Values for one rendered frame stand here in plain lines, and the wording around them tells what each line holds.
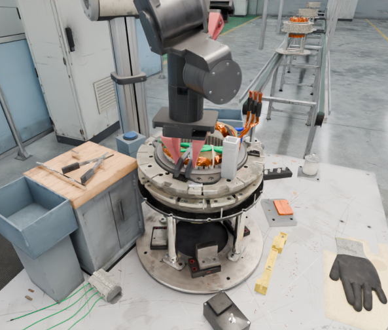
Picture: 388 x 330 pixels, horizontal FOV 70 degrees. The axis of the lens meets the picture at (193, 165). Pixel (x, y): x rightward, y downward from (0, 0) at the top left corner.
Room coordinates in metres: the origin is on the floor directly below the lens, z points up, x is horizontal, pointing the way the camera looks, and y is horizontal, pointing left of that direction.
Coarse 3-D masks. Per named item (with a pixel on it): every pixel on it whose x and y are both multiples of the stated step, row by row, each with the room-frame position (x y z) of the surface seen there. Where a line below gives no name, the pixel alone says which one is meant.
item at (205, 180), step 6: (156, 138) 0.67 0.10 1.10; (156, 144) 0.63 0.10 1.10; (246, 144) 0.63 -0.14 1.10; (156, 150) 0.61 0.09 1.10; (246, 150) 0.60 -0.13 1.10; (156, 156) 0.57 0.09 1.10; (246, 156) 0.57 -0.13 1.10; (156, 162) 0.56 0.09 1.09; (162, 168) 0.53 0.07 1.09; (168, 168) 0.52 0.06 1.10; (240, 168) 0.53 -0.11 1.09; (216, 174) 0.50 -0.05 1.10; (192, 180) 0.48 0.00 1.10; (198, 180) 0.48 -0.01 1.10; (204, 180) 0.48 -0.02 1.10; (210, 180) 0.48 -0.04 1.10; (216, 180) 0.48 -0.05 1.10
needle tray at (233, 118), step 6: (204, 108) 0.97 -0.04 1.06; (210, 108) 0.97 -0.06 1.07; (222, 114) 0.97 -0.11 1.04; (228, 114) 0.97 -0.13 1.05; (234, 114) 0.96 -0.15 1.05; (240, 114) 0.96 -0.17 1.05; (222, 120) 0.86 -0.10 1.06; (228, 120) 0.86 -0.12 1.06; (234, 120) 0.86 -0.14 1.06; (240, 120) 0.93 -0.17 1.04; (234, 126) 0.86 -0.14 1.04; (240, 126) 0.86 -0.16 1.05; (240, 132) 0.86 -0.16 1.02
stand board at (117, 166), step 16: (96, 144) 0.70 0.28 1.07; (64, 160) 0.61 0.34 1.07; (80, 160) 0.61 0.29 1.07; (112, 160) 0.61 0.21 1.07; (128, 160) 0.61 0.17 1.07; (32, 176) 0.54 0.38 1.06; (48, 176) 0.54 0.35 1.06; (80, 176) 0.54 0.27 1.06; (96, 176) 0.54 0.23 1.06; (112, 176) 0.54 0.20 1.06; (64, 192) 0.48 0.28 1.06; (80, 192) 0.48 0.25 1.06; (96, 192) 0.50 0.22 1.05
